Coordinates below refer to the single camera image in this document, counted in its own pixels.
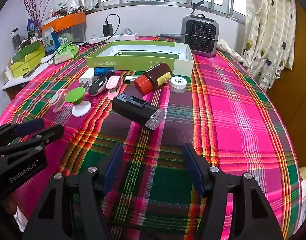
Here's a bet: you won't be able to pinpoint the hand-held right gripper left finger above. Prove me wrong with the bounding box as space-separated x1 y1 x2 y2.
22 144 125 240

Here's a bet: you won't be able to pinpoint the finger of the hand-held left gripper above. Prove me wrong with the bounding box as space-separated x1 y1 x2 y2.
0 124 65 158
0 118 45 145

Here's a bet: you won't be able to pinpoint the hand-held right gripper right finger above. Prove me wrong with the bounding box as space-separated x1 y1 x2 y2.
182 142 284 240

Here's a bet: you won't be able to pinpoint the pink clip with pale oval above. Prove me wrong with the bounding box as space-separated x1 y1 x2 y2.
48 89 69 113

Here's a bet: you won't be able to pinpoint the green and white knob stand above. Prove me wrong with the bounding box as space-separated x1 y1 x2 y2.
65 87 92 117

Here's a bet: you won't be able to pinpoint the black case with clear end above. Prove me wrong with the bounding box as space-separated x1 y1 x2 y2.
112 93 166 130

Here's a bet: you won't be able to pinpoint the white charger plug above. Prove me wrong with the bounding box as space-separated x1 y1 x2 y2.
78 70 96 88

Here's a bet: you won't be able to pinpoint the black oval device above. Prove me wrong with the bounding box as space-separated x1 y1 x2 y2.
89 76 108 97

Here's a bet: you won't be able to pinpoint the blue usb adapter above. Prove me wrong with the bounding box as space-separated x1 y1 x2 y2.
94 67 111 77

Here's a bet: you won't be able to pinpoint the small white round jar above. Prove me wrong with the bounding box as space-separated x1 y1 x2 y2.
169 76 187 94

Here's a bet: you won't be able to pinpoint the silver lighter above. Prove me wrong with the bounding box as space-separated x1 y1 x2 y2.
123 76 141 85

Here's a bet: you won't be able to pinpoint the brown bottle with red cap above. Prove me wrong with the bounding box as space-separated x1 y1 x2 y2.
134 62 173 96

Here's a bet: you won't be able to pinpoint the green and white cardboard box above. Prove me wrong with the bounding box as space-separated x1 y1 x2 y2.
86 40 194 77

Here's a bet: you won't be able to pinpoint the pink green plaid blanket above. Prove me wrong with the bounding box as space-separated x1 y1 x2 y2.
0 36 302 240

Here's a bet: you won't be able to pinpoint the scissors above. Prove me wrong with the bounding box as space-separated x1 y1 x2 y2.
22 66 42 78

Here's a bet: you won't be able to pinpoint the yellow green box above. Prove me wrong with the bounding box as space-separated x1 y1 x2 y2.
11 49 46 78

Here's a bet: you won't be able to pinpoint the dark green box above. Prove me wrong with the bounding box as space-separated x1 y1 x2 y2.
12 41 45 62

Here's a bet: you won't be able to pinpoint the green tissue packet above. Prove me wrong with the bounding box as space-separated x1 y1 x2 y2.
54 43 80 65

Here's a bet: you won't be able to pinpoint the blue carton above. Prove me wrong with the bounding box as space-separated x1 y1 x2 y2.
42 29 59 55

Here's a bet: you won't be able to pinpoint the dark glass jar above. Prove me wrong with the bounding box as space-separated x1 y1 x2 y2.
10 28 20 50

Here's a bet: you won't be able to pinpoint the orange lid storage bin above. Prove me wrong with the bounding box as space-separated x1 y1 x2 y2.
42 12 86 45

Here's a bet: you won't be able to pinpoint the white power strip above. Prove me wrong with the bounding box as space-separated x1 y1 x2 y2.
89 32 139 43

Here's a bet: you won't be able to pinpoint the purple flower branches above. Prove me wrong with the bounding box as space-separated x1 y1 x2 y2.
19 0 47 29

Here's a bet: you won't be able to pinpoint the grey space heater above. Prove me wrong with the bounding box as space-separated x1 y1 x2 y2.
181 14 220 57

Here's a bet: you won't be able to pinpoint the wooden cabinet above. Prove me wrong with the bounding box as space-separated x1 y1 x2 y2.
266 2 306 168

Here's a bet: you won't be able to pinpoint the cream heart print curtain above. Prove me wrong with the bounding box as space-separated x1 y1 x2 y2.
239 0 297 89

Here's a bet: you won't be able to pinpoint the black hook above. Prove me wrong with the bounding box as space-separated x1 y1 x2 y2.
190 1 205 15

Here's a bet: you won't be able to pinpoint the black loose cable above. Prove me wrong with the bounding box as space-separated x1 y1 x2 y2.
47 40 113 63

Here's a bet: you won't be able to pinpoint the black adapter cable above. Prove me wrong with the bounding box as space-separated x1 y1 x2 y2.
105 14 121 36

